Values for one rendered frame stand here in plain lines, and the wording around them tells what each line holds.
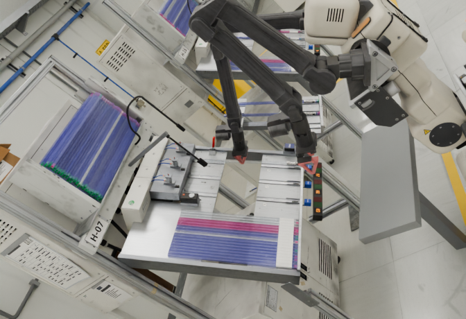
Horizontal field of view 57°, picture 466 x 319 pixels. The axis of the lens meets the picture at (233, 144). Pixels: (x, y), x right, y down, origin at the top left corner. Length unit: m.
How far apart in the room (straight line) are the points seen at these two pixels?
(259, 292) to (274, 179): 0.51
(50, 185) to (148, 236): 0.43
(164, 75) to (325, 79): 1.81
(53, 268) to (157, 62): 1.47
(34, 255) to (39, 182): 0.34
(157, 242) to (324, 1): 1.12
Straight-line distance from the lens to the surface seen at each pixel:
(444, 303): 2.22
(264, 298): 2.00
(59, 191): 1.79
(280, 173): 2.05
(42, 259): 1.99
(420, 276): 2.33
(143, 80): 3.00
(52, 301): 3.30
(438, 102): 1.55
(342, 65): 1.27
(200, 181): 2.03
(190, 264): 1.72
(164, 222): 1.89
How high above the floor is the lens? 1.76
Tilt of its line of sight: 21 degrees down
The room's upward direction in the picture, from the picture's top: 51 degrees counter-clockwise
